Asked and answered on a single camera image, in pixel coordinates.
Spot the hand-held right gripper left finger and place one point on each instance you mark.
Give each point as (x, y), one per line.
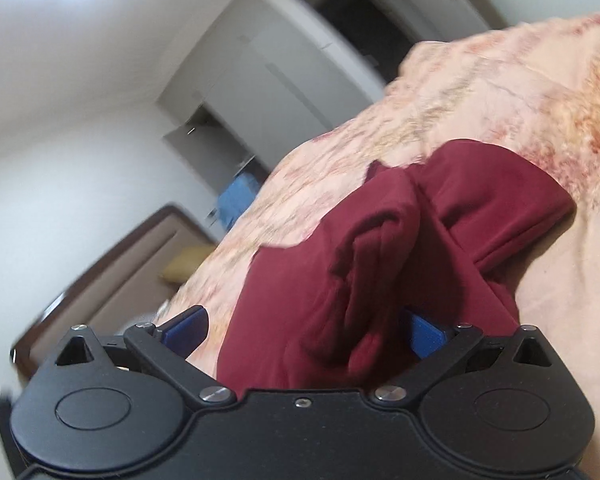
(185, 332)

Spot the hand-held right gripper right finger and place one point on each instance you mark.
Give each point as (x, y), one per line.
(427, 337)

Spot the dark red sweater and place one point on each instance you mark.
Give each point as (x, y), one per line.
(380, 240)

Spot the mustard yellow pillow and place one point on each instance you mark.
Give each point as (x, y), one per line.
(187, 262)

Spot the brown padded bed headboard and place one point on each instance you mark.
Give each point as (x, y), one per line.
(130, 270)

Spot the blue garment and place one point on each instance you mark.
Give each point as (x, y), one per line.
(237, 200)

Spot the floral peach quilt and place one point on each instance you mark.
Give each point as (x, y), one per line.
(480, 100)

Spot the grey built-in wardrobe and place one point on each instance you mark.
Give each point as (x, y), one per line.
(280, 70)

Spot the white room door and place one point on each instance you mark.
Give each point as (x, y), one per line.
(450, 10)

